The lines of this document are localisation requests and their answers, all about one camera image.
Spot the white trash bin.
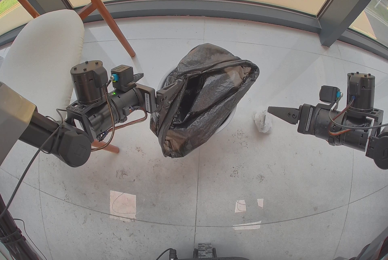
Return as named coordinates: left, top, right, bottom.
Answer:
left=159, top=69, right=239, bottom=136

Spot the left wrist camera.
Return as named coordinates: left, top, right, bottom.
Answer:
left=110, top=65, right=135, bottom=92

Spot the crumpled white paper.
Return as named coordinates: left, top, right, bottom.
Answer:
left=253, top=110, right=273, bottom=134

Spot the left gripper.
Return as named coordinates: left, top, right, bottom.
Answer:
left=89, top=72, right=180, bottom=139

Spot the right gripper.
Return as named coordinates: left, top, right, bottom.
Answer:
left=298, top=104, right=369, bottom=151

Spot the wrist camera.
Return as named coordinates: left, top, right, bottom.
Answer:
left=320, top=85, right=342, bottom=108
left=110, top=65, right=135, bottom=92

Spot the black plastic bag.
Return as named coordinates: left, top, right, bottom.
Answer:
left=150, top=44, right=260, bottom=159

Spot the black cable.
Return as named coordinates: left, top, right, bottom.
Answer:
left=155, top=248, right=178, bottom=260
left=4, top=124, right=62, bottom=217

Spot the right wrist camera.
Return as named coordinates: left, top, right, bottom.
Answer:
left=320, top=85, right=342, bottom=108

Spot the wooden chair with white cushion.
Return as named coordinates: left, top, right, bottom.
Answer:
left=0, top=0, right=137, bottom=155

